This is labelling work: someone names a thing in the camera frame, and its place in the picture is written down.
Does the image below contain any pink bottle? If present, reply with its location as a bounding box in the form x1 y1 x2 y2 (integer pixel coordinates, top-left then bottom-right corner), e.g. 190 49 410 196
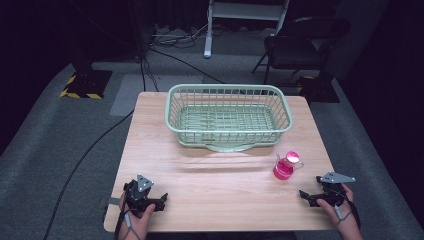
272 150 305 181

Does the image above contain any person's right hand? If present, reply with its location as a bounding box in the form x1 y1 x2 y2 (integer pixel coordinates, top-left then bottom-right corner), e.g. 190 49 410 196
315 183 357 232

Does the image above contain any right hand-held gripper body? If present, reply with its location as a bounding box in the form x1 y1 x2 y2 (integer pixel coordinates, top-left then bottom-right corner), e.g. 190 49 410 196
315 171 357 207

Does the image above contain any person's left hand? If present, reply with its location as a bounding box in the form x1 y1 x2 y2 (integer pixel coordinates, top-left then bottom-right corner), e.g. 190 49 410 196
118 192 157 236

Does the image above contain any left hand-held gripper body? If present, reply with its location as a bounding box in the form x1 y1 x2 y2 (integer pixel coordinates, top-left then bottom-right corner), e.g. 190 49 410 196
123 173 156 215

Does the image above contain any light green plastic basket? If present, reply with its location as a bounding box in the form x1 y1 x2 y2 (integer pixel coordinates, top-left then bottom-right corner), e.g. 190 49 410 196
164 83 294 154

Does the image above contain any right hand-held gripper cable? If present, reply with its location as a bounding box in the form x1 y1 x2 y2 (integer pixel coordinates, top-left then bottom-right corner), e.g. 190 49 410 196
333 186 362 231

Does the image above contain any black stand with striped base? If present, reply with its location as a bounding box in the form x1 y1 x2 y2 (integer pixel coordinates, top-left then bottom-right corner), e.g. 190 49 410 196
59 0 114 100
295 75 342 104

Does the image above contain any long black floor cable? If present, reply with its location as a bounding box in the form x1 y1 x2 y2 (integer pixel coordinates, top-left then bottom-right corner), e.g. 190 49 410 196
42 55 148 240

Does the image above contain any thin black floor cable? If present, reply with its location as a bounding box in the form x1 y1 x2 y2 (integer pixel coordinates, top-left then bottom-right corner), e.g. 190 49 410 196
148 46 226 85

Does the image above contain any left hand-held gripper cable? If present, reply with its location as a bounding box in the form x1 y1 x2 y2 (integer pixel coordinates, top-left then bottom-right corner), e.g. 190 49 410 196
113 190 142 240

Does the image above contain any tangle of floor cables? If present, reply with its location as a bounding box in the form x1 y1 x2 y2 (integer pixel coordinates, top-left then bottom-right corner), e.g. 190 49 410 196
148 23 210 51

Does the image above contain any white metal stand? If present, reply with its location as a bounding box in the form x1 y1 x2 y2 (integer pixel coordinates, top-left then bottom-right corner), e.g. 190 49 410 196
203 0 291 60

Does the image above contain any black folding chair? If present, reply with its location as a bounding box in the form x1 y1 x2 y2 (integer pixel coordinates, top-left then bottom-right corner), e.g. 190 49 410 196
251 16 352 86

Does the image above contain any hand-held gripper cable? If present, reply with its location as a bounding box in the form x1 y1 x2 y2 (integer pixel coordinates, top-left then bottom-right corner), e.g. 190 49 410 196
113 190 142 240
333 186 362 231

